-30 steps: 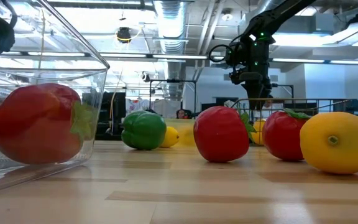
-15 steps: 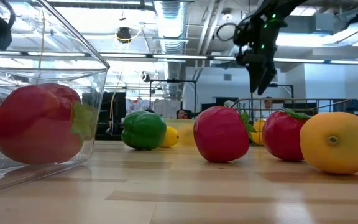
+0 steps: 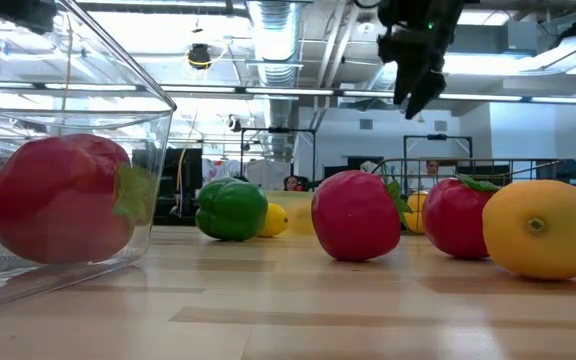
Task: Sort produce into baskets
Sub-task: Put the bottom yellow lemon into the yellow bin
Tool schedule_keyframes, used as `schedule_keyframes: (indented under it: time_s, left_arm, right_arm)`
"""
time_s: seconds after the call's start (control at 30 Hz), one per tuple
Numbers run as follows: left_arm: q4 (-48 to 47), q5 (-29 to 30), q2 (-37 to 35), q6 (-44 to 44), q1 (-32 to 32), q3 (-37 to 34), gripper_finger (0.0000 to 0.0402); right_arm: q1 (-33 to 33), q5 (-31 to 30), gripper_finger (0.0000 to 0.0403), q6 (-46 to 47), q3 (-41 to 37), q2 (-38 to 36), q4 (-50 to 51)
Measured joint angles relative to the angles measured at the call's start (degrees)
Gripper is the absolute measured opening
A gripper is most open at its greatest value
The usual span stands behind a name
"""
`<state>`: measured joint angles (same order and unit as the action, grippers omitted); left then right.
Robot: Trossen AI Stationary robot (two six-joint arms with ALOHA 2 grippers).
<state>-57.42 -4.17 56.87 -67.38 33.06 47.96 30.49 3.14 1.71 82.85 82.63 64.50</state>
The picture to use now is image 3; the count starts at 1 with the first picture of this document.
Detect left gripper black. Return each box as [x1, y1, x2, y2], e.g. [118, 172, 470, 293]
[0, 0, 58, 35]

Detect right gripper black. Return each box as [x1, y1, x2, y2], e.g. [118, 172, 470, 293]
[377, 0, 467, 121]

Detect yellow lemon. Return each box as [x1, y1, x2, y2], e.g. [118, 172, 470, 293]
[257, 202, 290, 239]

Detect orange-yellow lemon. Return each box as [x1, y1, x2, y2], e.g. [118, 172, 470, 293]
[481, 179, 576, 281]

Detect green bell pepper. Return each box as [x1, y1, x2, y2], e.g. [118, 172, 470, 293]
[194, 177, 269, 243]

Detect red bell pepper centre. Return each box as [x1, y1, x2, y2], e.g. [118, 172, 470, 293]
[310, 169, 414, 263]

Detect dark blue monitor screen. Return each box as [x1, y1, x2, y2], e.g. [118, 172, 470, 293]
[557, 159, 576, 187]

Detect clear plastic bin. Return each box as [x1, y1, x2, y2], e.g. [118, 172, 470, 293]
[0, 0, 177, 314]

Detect patterned fabric sheet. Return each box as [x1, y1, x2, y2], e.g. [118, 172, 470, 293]
[201, 157, 243, 184]

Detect black cabinet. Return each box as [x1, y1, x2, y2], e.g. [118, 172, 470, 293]
[132, 147, 204, 226]

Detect black metal rig frame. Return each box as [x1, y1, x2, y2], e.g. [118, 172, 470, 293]
[402, 133, 474, 161]
[240, 127, 318, 176]

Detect wire mesh basket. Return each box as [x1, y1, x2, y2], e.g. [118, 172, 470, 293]
[371, 157, 576, 236]

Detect silver ceiling duct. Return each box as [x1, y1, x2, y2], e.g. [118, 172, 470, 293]
[245, 0, 314, 161]

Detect black ceiling-hung camera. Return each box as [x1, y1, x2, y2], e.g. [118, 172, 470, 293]
[186, 43, 214, 71]

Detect yellow hanging cable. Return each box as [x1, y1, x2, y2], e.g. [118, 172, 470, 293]
[175, 107, 200, 216]

